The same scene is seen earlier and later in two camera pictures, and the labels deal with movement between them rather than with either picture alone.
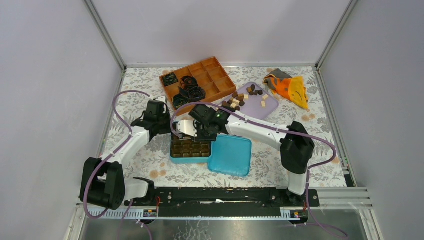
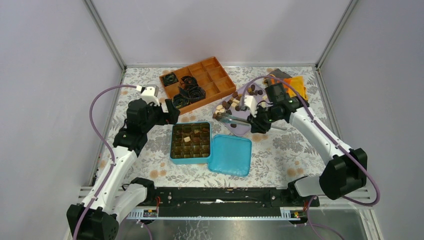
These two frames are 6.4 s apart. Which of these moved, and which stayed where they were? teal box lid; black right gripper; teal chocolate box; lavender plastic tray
Moved: black right gripper
Stayed: teal chocolate box; lavender plastic tray; teal box lid
